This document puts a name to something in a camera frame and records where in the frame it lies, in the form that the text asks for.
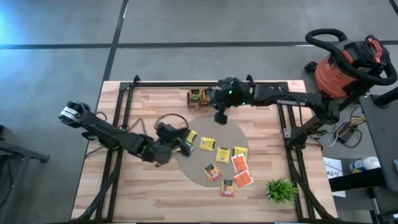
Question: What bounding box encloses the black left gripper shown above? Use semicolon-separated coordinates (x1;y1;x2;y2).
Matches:
139;123;191;166

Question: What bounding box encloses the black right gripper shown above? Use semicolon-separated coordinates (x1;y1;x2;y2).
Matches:
207;77;241;126

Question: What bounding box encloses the wooden tea organizer box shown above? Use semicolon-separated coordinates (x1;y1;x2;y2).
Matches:
186;88;218;110

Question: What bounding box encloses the orange white Tazo tea packet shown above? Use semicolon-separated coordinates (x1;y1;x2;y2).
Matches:
230;153;249;174
233;169;254;189

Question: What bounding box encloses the round grey mat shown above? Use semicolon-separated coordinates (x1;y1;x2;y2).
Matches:
175;114;250;188

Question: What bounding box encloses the green plant white pot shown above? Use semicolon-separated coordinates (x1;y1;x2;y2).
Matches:
264;177;300;205

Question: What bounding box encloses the orange shop vacuum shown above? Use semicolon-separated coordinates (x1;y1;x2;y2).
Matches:
304;28;398;112

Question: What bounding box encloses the white paper sheet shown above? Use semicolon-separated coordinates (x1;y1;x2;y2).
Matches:
323;157;347;198

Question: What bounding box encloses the black power strip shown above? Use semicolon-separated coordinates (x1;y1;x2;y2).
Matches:
336;123;358;143

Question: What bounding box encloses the black metal stand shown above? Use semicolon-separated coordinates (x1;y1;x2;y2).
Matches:
0;124;50;224

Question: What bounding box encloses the blue white wipes canister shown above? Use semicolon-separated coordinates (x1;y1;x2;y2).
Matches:
348;156;381;174

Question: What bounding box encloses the grey black cart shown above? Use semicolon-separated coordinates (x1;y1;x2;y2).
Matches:
328;93;398;224

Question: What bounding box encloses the black aluminium rig frame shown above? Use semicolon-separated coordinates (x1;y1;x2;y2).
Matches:
73;74;336;223

